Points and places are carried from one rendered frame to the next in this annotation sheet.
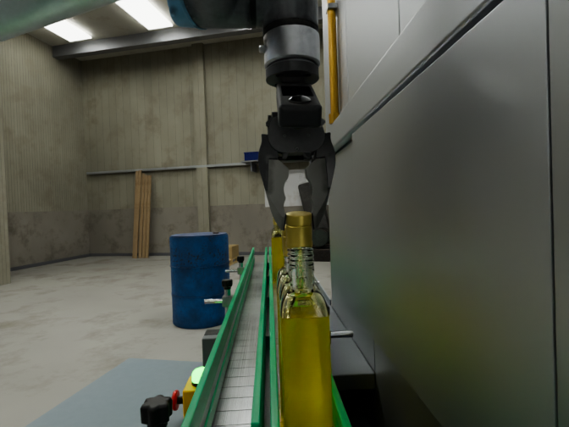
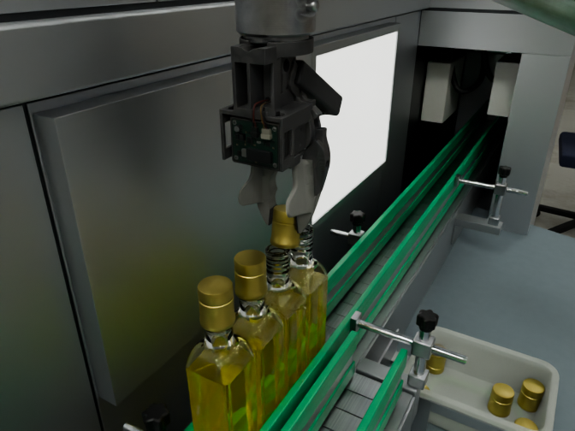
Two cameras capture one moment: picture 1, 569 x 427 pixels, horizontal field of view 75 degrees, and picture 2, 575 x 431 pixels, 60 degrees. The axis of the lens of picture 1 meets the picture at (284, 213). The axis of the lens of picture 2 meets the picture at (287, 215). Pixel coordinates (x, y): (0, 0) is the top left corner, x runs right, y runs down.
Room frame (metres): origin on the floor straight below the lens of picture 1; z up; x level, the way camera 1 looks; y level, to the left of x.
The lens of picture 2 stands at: (0.91, 0.26, 1.44)
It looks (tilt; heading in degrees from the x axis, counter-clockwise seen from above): 27 degrees down; 213
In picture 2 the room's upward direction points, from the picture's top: straight up
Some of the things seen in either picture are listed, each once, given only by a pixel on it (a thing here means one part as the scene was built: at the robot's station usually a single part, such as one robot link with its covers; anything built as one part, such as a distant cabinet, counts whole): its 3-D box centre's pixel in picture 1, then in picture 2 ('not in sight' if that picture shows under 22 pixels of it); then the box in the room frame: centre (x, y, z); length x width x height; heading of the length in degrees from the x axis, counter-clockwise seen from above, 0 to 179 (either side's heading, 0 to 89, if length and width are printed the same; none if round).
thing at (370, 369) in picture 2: not in sight; (387, 389); (0.35, 0.09, 0.85); 0.09 x 0.04 x 0.07; 92
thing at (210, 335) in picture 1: (218, 347); not in sight; (1.06, 0.20, 0.79); 0.08 x 0.08 x 0.08; 2
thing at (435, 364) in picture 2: not in sight; (435, 359); (0.18, 0.12, 0.79); 0.04 x 0.04 x 0.04
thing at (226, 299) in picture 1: (218, 305); not in sight; (0.95, 0.18, 0.94); 0.07 x 0.04 x 0.13; 92
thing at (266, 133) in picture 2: (293, 117); (273, 102); (0.50, -0.02, 1.31); 0.09 x 0.08 x 0.12; 3
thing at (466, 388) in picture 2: not in sight; (476, 392); (0.23, 0.20, 0.80); 0.22 x 0.17 x 0.09; 92
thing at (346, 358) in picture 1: (317, 318); not in sight; (1.15, -0.09, 0.84); 0.95 x 0.09 x 0.11; 2
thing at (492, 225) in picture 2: not in sight; (486, 208); (-0.29, 0.08, 0.90); 0.17 x 0.05 x 0.23; 92
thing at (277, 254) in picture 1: (278, 246); not in sight; (1.57, 0.03, 1.02); 0.06 x 0.06 x 0.28; 2
